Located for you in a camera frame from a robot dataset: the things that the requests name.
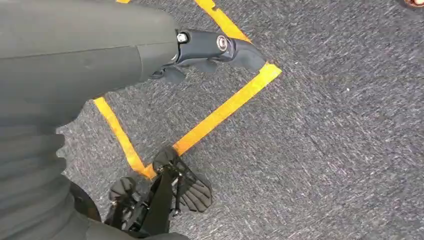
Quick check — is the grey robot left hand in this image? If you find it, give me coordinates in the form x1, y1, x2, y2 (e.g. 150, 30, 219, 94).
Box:
0, 0, 268, 131

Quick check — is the black robot leg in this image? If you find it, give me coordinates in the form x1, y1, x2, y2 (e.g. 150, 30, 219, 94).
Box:
104, 177, 151, 233
139, 145, 214, 238

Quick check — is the yellow floor tape square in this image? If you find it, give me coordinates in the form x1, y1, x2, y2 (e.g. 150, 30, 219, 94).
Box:
93, 0, 283, 181

